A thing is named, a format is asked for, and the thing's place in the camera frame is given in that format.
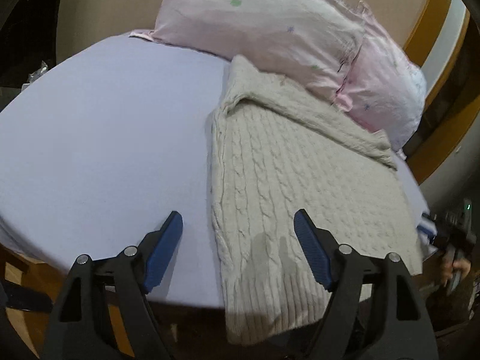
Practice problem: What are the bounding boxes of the right pink floral pillow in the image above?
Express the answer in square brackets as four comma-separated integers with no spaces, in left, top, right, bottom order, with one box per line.
[334,1,426,152]

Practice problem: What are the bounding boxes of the wooden headboard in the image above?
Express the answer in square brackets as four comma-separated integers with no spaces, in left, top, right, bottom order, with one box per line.
[403,0,479,185]

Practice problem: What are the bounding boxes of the pink floral pillow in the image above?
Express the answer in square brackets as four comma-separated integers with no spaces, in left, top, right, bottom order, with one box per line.
[131,0,365,100]
[334,1,426,152]

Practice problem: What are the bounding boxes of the beige cable-knit sweater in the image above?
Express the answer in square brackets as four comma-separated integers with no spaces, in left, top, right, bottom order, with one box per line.
[211,55,423,345]

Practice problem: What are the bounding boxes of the left pink floral pillow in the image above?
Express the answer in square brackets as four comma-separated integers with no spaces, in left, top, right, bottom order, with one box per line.
[131,0,365,100]

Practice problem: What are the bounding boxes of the person's right hand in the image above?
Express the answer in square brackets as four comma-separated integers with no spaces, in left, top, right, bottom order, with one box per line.
[439,255,471,287]

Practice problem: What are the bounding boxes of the wooden bed frame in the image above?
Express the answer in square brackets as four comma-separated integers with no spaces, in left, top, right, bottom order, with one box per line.
[1,254,127,359]

